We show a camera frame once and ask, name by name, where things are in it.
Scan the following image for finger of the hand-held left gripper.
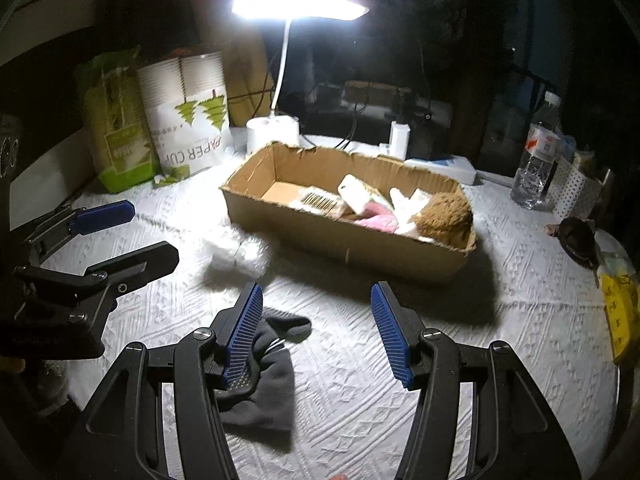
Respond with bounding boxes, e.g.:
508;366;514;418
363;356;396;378
30;200;136;257
15;241;180;347

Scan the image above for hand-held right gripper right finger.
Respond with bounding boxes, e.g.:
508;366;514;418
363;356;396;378
370;281;583;480

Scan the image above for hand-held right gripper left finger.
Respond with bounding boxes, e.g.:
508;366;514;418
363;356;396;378
85;281;264;480

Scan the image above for grey sock pair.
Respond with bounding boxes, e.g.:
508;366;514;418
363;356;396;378
215;307;313;433

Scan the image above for cardboard box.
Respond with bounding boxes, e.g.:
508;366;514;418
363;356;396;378
220;141;478;281

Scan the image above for pink plush toy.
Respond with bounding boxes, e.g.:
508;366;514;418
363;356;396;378
356;200;401;233

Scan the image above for brown plush toy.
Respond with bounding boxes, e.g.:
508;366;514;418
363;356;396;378
417;191;475;248

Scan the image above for white cloth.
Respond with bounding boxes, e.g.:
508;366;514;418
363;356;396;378
390;187;436;236

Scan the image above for green paper cup pack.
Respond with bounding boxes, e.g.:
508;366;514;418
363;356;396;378
75;47;161;193

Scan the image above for white paper cup pack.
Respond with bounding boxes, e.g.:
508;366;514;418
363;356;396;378
136;51;233;188

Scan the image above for white power strip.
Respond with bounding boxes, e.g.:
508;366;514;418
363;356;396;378
404;156;477;183

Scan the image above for white charger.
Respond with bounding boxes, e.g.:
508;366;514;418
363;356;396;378
390;121;412;157

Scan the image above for yellow curtain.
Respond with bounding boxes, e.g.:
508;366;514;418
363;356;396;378
185;0;273;106

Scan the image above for dark brown pouch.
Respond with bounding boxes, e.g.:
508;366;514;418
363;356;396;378
545;217;601;266

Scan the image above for clear water bottle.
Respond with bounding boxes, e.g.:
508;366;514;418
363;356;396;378
510;91;565;211

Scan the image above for yellow packet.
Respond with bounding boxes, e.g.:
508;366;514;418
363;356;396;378
600;272;640;366

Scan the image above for white desk lamp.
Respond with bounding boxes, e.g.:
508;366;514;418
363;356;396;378
231;0;371;157

